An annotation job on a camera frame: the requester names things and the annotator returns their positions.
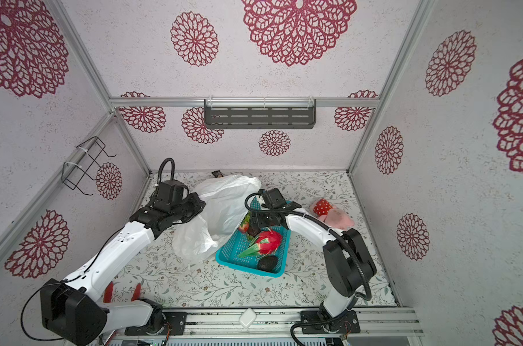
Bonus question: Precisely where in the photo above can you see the pink mushroom plush toy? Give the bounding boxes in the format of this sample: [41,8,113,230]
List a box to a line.
[310,198,355,231]

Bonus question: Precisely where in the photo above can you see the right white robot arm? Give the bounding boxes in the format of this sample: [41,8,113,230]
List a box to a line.
[244,188,377,336]

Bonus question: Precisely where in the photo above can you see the white square button box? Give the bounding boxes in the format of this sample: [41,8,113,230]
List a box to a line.
[238,308,257,329]

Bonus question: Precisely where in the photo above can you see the dark avocado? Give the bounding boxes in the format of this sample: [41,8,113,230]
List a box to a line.
[257,255,279,273]

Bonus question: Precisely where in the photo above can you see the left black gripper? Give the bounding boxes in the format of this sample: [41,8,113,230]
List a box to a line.
[171,192,207,224]

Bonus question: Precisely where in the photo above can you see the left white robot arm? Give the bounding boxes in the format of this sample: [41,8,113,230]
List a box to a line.
[40,180,206,345]

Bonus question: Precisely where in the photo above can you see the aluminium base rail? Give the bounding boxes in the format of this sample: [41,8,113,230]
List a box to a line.
[163,306,424,342]

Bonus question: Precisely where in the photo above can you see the red handled tongs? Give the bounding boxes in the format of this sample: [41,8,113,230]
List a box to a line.
[102,281,142,304]

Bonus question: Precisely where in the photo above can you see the white plastic bag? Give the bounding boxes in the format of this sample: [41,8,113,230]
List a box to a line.
[172,174,261,263]

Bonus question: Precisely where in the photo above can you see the red dragon fruit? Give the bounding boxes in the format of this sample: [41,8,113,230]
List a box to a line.
[238,229,282,258]

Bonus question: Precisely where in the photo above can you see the teal plastic basket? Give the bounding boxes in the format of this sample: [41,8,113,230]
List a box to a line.
[216,212,291,278]

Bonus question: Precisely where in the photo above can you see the black wire wall rack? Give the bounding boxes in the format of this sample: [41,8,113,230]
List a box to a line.
[60,136,116,196]

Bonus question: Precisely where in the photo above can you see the small dark object at wall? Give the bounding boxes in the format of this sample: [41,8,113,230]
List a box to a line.
[212,170,224,178]

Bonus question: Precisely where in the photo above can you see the grey wall shelf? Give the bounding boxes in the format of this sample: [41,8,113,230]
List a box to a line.
[203,99,317,130]

